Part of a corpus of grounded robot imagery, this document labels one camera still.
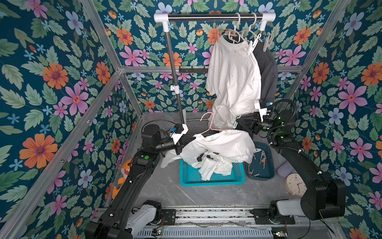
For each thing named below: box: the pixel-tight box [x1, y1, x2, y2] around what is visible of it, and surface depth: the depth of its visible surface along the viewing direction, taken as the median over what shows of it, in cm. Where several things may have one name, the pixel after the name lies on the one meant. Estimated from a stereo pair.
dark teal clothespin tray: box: [244, 141, 276, 181], surface depth 92 cm
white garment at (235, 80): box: [206, 38, 262, 130], surface depth 69 cm
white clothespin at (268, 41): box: [262, 31, 275, 53], surface depth 56 cm
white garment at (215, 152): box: [160, 129, 257, 181], surface depth 80 cm
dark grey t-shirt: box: [253, 40, 279, 104], surface depth 60 cm
